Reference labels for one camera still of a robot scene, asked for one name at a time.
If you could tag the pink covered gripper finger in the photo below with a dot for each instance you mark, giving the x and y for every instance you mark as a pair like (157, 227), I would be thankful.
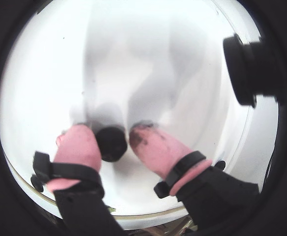
(79, 147)

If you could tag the pink stained gripper finger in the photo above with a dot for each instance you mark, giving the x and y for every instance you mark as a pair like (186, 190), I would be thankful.
(155, 147)

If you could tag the black camera circuit board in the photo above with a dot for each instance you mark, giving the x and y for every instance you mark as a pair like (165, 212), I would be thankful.
(239, 73)

